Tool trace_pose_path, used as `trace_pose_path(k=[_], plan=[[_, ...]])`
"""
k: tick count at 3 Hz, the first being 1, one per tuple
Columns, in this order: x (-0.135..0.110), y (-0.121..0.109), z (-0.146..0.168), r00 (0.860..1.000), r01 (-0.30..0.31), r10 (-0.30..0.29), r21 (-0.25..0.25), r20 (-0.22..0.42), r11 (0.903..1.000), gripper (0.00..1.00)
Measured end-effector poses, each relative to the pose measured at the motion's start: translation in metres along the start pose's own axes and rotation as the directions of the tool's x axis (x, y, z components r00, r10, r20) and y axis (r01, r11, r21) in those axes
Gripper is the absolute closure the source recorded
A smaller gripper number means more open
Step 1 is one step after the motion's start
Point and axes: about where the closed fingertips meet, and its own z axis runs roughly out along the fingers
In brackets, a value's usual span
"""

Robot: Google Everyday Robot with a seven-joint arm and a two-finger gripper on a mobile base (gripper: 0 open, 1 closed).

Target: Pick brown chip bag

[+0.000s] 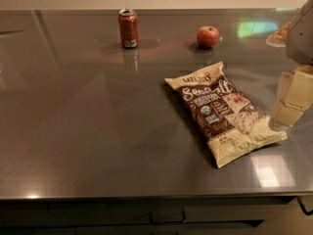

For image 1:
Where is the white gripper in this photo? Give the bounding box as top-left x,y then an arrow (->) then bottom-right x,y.
266,0 -> 313,127

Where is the brown chip bag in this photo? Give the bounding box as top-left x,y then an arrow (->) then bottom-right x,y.
165,62 -> 288,167

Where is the red apple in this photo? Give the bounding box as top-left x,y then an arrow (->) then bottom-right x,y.
197,25 -> 219,48

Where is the orange soda can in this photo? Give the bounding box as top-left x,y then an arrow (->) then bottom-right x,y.
118,8 -> 139,48

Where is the black drawer handle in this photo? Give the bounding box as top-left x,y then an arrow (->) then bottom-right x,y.
149,208 -> 186,225

